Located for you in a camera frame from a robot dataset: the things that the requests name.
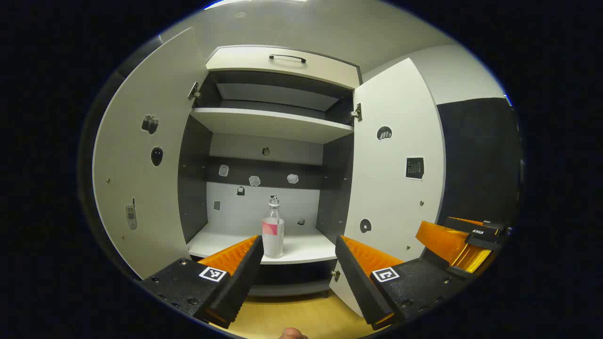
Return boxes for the white and grey cabinet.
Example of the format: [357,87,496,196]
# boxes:
[177,45,363,298]

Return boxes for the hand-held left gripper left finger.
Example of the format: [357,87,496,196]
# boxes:
[140,234,265,329]

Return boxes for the ceiling light strip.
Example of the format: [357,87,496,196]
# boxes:
[204,0,309,11]

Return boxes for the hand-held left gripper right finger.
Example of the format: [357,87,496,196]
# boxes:
[334,234,472,331]

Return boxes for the white cabinet shelf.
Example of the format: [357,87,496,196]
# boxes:
[191,107,354,144]

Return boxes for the white cabinet drawer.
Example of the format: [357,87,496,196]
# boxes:
[206,46,362,90]

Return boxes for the clear bottle with pink label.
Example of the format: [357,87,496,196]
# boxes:
[261,194,285,259]

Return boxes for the black backdrop cloth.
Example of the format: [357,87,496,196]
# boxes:
[436,97,522,226]

